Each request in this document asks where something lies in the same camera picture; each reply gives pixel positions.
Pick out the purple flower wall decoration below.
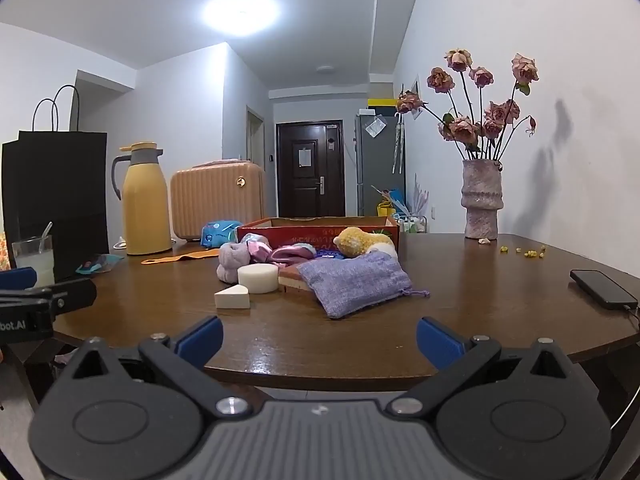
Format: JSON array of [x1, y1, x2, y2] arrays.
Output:
[[412, 172, 431, 216]]

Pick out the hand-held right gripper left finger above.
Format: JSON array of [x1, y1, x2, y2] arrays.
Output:
[[60, 316, 254, 420]]

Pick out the grey refrigerator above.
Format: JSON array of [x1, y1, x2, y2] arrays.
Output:
[[355, 112, 407, 217]]

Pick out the bunch of dried pink roses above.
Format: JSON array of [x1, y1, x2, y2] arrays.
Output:
[[395, 49, 540, 163]]

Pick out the black paper bag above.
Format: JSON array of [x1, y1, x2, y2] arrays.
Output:
[[1, 85, 110, 283]]

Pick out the orange plastic shoehorn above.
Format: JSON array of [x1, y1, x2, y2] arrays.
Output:
[[141, 249, 221, 265]]

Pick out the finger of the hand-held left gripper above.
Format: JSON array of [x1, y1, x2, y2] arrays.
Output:
[[0, 267, 39, 291], [47, 278, 97, 317]]

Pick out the pink satin cloth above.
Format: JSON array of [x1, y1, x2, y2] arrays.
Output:
[[267, 243, 317, 265]]

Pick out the yellow and white plush toy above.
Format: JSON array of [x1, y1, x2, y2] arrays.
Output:
[[333, 227, 399, 262]]

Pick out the lilac fluffy towel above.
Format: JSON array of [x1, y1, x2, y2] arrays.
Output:
[[216, 241, 256, 283]]

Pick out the red cardboard box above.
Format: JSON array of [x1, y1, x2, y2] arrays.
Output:
[[236, 216, 401, 263]]

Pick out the teal snack wrapper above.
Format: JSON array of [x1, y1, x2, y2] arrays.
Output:
[[75, 254, 125, 276]]

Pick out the round ceiling light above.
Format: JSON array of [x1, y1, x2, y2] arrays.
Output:
[[202, 0, 280, 37]]

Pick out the pink textured vase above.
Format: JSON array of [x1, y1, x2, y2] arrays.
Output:
[[461, 159, 502, 241]]

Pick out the dark entrance door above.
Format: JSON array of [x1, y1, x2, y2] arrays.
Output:
[[276, 120, 346, 217]]

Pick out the purple drawstring bag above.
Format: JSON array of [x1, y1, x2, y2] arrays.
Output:
[[297, 251, 431, 319]]

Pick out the peach ribbed suitcase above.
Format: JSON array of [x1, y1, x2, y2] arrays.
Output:
[[170, 159, 266, 242]]

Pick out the light interior door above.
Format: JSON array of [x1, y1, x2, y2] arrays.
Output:
[[246, 106, 266, 171]]

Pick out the white wedge sponge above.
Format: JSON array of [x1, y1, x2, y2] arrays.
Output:
[[214, 284, 251, 310]]

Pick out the blue plastic tissue pack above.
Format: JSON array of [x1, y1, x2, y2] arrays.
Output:
[[201, 219, 244, 250]]

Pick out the glass of milk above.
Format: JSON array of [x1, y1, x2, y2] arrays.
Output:
[[11, 235, 56, 288]]

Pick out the yellow thermos jug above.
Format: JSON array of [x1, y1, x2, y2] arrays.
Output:
[[111, 141, 175, 256]]

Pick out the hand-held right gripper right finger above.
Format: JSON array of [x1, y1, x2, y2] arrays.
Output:
[[387, 316, 583, 418]]

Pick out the scattered yellow petals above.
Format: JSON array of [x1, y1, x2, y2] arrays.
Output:
[[500, 245, 547, 259]]

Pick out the wire storage rack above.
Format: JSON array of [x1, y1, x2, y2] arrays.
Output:
[[397, 212, 431, 234]]

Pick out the white round sponge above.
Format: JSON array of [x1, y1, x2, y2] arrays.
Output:
[[237, 264, 279, 295]]

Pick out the black smartphone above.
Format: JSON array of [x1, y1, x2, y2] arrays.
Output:
[[570, 269, 639, 310]]

